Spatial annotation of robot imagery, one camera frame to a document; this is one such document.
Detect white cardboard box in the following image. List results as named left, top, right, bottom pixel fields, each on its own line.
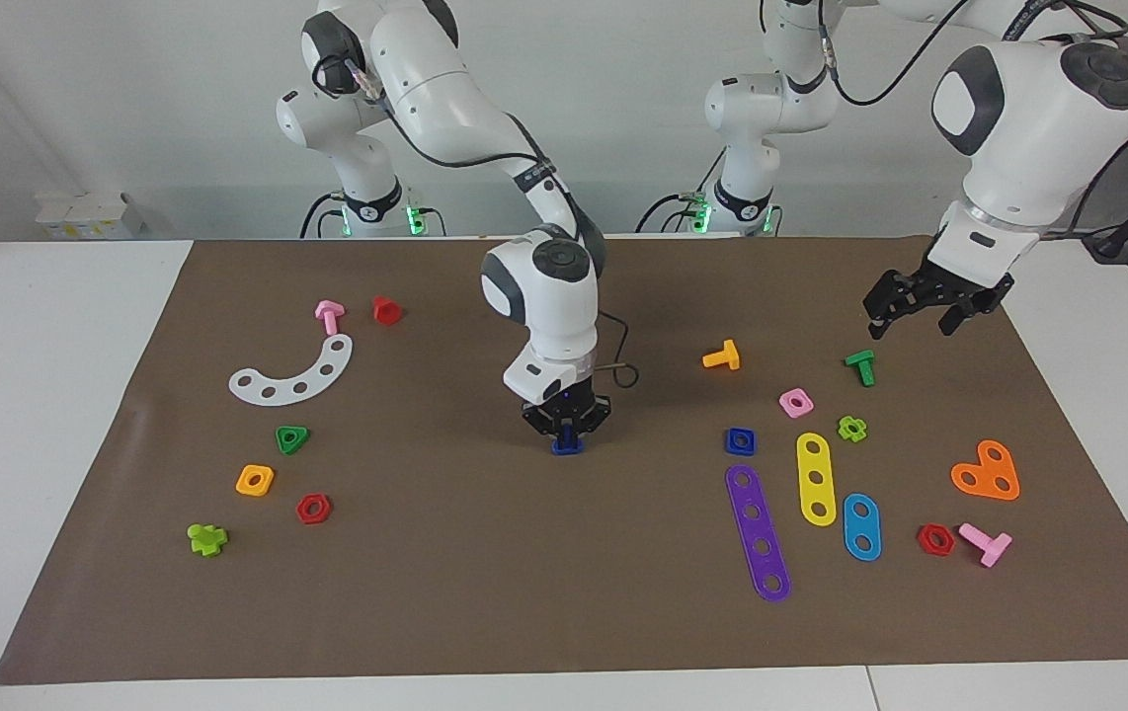
left=35, top=190, right=146, bottom=242

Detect lime green cross bolt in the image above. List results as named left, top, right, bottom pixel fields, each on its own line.
left=186, top=521, right=230, bottom=558

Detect yellow three-hole strip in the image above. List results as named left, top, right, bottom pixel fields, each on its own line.
left=795, top=432, right=839, bottom=528

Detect white curved five-hole plate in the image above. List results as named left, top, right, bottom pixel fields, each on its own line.
left=227, top=333, right=356, bottom=408

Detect purple four-hole strip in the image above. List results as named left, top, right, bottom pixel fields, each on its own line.
left=724, top=464, right=793, bottom=604

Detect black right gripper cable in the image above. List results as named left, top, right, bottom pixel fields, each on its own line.
left=596, top=310, right=641, bottom=390

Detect brown table mat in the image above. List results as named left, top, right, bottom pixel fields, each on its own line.
left=0, top=235, right=1128, bottom=686

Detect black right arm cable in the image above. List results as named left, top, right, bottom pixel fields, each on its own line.
left=312, top=54, right=567, bottom=198

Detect black base cables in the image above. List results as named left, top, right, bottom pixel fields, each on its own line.
left=634, top=191, right=782, bottom=237
left=299, top=191, right=448, bottom=241

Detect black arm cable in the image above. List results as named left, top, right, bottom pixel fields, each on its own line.
left=815, top=0, right=1128, bottom=240
left=312, top=54, right=567, bottom=198

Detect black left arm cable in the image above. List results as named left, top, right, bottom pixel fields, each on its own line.
left=815, top=0, right=1128, bottom=240

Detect blue two-hole strip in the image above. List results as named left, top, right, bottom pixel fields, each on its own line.
left=841, top=493, right=884, bottom=564

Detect orange three-hole angle plate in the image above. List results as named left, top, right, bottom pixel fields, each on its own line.
left=949, top=439, right=1021, bottom=503

